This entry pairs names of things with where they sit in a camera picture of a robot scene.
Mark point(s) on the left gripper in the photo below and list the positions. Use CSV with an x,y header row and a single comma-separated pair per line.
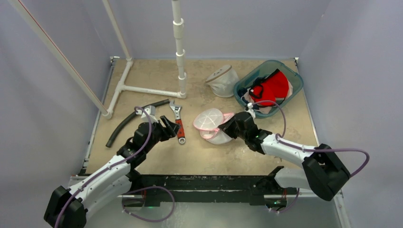
x,y
171,128

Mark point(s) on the white PVC pipe frame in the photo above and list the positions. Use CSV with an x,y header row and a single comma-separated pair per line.
x,y
178,28

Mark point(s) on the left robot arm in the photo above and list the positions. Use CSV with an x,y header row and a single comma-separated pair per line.
x,y
72,207

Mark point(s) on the teal plastic bin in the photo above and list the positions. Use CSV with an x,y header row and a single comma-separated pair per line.
x,y
268,67

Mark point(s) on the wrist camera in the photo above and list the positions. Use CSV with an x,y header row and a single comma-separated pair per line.
x,y
148,111
249,109

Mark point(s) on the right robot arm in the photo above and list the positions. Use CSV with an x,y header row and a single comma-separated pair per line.
x,y
319,168

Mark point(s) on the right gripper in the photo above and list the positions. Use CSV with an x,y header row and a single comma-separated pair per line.
x,y
233,124

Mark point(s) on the red and black bra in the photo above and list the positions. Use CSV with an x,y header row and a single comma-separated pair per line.
x,y
277,72

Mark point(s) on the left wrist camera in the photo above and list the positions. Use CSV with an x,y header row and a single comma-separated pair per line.
x,y
148,111

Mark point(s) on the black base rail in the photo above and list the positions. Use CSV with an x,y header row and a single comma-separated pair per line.
x,y
252,189

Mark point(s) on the red-handled adjustable wrench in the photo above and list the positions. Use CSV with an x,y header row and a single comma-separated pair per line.
x,y
176,110

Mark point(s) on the pink-trimmed mesh laundry bag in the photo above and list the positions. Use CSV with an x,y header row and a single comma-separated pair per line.
x,y
207,123

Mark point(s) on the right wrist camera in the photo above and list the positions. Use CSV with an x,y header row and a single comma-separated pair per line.
x,y
249,109

